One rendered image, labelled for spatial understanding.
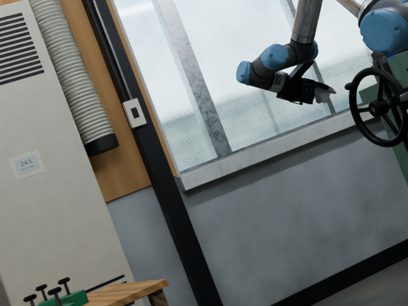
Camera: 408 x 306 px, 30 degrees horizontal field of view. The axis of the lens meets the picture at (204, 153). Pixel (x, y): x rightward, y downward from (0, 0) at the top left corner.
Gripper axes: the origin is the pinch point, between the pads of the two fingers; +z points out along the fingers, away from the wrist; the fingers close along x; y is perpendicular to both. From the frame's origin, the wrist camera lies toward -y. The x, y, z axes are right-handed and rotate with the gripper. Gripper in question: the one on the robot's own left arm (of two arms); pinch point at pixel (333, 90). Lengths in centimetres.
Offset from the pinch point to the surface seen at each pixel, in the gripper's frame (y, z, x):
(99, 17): -29, -54, -132
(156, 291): 78, -42, -17
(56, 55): -4, -72, -122
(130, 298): 82, -51, -17
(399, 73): -10.8, 22.0, 4.9
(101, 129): 24, -47, -112
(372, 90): -8.3, 30.8, -22.7
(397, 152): 13.4, 43.6, -17.3
